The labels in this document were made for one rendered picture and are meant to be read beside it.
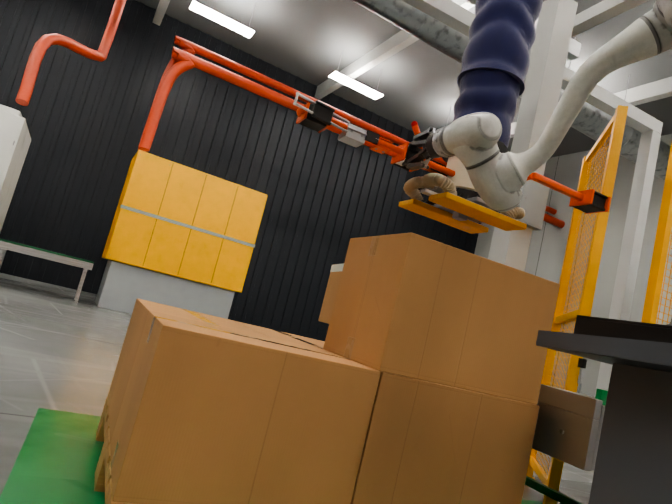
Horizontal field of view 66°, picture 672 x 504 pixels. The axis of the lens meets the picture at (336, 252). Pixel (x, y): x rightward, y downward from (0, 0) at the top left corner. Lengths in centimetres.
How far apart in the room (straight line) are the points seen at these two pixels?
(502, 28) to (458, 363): 114
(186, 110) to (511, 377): 1123
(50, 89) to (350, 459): 1131
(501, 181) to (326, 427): 80
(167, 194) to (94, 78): 430
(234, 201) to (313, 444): 772
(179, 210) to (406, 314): 744
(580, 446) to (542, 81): 240
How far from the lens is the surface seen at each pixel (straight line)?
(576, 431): 184
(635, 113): 570
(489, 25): 205
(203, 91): 1264
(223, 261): 888
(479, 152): 147
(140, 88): 1239
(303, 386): 139
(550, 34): 380
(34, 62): 885
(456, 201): 169
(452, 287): 158
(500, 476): 181
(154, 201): 870
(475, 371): 167
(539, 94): 359
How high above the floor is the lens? 65
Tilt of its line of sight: 7 degrees up
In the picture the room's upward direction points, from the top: 14 degrees clockwise
